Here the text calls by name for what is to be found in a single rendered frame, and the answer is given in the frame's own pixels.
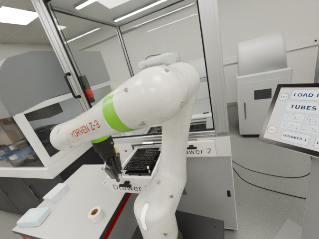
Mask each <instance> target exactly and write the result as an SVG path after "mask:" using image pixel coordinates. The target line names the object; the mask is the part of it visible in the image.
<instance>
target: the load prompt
mask: <svg viewBox="0 0 319 239"><path fill-rule="evenodd" d="M290 100H300V101H319V90H292V93H291V96H290Z"/></svg>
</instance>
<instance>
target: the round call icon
mask: <svg viewBox="0 0 319 239"><path fill-rule="evenodd" d="M278 128H279V126H275V125H270V124H269V125H268V127H267V130H266V133H270V134H274V135H276V133H277V130H278Z"/></svg>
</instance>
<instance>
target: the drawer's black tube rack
mask: <svg viewBox="0 0 319 239"><path fill-rule="evenodd" d="M160 153H161V151H159V147H158V148H139V149H137V151H136V152H135V154H134V155H133V156H132V158H131V159H130V161H129V162H128V164H127V165H126V167H147V166H149V167H150V173H149V172H148V170H127V171H126V172H125V174H129V175H139V176H140V175H150V176H151V173H152V170H153V168H154V166H155V165H156V162H157V160H158V158H159V156H160Z"/></svg>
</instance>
